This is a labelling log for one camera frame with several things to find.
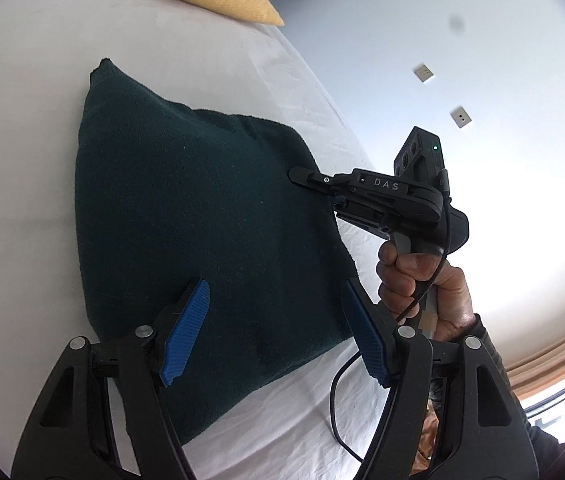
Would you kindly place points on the dark green knitted garment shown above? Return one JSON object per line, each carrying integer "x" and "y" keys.
{"x": 165, "y": 194}

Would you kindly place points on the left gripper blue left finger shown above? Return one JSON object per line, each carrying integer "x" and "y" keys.
{"x": 184, "y": 328}

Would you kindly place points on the person's right hand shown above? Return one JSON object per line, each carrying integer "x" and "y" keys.
{"x": 399, "y": 276}

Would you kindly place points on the white bed sheet mattress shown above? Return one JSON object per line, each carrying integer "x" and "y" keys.
{"x": 48, "y": 48}

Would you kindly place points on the upper beige wall switch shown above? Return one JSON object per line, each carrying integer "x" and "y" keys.
{"x": 423, "y": 72}

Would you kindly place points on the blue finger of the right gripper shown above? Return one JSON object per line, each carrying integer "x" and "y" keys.
{"x": 321, "y": 183}
{"x": 364, "y": 212}

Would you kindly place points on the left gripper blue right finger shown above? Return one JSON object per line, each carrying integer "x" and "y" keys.
{"x": 372, "y": 331}

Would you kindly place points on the lower beige wall socket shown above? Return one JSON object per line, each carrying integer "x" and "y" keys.
{"x": 460, "y": 117}

